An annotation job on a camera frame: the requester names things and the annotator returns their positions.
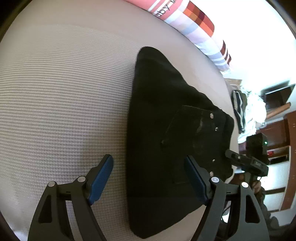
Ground black pants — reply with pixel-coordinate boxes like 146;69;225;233
126;47;234;238

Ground person's hand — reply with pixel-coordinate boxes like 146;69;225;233
251;180;261;194

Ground brown wooden shelf unit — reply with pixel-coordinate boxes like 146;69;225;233
239;81;296;212

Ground white crumpled cloth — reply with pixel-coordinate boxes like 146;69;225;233
238;92;267;144

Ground dark striped garment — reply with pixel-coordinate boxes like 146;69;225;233
231;90;247;133

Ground pink checkered long pillow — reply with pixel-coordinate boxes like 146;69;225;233
128;1;231;72

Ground grey textured mattress cover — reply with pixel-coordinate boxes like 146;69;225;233
1;1;233;240

